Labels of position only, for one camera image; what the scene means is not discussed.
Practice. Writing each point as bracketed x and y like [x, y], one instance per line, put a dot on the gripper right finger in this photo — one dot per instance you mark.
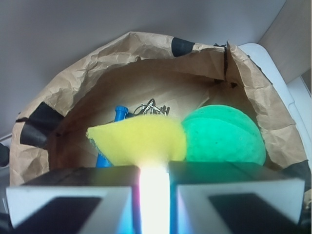
[233, 198]

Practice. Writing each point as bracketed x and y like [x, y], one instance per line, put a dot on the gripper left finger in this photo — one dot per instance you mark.
[77, 201]

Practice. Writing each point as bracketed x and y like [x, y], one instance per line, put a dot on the yellow sponge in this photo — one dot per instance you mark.
[144, 141]

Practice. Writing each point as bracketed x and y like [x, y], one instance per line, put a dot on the green round sponge ball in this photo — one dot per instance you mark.
[221, 133]

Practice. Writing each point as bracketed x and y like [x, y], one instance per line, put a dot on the blue plastic bottle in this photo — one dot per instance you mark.
[102, 160]

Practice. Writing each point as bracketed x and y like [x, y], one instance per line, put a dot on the brown paper bag basket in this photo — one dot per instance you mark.
[50, 132]

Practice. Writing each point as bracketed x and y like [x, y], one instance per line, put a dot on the white plastic tray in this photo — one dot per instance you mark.
[295, 94]

